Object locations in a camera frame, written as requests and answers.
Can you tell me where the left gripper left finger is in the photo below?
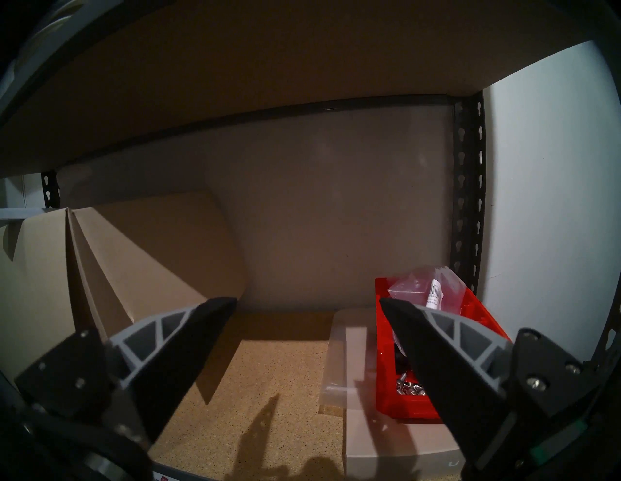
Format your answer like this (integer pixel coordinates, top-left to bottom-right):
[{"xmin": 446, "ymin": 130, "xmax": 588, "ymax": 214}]
[{"xmin": 15, "ymin": 297, "xmax": 238, "ymax": 444}]

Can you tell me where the flat brown AP mount box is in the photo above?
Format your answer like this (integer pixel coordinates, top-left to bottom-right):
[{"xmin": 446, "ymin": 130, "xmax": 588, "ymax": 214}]
[{"xmin": 344, "ymin": 325, "xmax": 464, "ymax": 481}]

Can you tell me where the brown cardboard back sheet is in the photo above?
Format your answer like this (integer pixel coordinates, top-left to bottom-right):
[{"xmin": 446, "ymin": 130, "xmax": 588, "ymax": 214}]
[{"xmin": 58, "ymin": 104, "xmax": 459, "ymax": 313}]

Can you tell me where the grey metal rack shelf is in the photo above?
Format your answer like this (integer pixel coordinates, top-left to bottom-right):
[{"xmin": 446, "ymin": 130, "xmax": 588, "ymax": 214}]
[{"xmin": 0, "ymin": 0, "xmax": 621, "ymax": 481}]

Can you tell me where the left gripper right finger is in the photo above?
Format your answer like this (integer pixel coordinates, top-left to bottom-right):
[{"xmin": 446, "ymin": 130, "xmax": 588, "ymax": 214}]
[{"xmin": 379, "ymin": 297, "xmax": 602, "ymax": 473}]

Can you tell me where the large open cardboard box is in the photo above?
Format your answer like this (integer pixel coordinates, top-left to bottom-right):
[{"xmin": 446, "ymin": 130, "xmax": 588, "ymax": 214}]
[{"xmin": 0, "ymin": 208, "xmax": 78, "ymax": 384}]

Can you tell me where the clear bag of black parts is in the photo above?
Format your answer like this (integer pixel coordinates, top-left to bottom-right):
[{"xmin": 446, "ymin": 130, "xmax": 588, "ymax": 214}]
[{"xmin": 387, "ymin": 266, "xmax": 467, "ymax": 311}]

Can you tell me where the cardboard box with open flap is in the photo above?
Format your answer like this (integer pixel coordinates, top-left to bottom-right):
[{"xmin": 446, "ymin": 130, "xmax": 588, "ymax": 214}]
[{"xmin": 65, "ymin": 192, "xmax": 248, "ymax": 340}]

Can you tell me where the red plastic bin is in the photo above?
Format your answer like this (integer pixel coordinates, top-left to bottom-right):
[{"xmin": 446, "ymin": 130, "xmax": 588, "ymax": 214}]
[{"xmin": 375, "ymin": 277, "xmax": 511, "ymax": 425}]

